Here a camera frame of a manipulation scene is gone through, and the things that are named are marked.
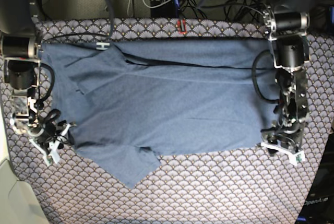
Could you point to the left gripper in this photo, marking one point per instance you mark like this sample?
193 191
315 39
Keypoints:
286 137

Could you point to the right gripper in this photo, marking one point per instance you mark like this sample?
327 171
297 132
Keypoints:
48 133

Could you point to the blue T-shirt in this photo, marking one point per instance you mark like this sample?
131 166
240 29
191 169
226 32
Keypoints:
133 101

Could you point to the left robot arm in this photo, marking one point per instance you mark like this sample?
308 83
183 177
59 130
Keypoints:
287 22

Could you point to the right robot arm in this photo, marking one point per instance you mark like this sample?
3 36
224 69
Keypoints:
31 80

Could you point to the fan-patterned tablecloth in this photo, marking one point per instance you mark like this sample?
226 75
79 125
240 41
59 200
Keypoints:
244 185

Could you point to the black OpenArm base panel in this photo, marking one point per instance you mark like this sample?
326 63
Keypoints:
318 206

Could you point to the beige furniture corner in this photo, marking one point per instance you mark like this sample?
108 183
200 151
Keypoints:
18 201

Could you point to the red and black clamp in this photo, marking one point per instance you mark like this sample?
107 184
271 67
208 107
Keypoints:
181 26

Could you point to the blue clamp right edge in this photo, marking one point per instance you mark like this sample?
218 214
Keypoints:
330 19

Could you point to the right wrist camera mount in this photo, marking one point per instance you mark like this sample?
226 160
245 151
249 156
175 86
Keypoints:
50 154

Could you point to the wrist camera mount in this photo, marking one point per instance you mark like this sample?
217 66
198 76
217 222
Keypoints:
295 157
50 154

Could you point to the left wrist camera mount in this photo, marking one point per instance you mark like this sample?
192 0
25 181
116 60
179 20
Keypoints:
295 157

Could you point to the black box with cables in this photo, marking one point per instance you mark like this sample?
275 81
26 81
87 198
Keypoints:
166 11

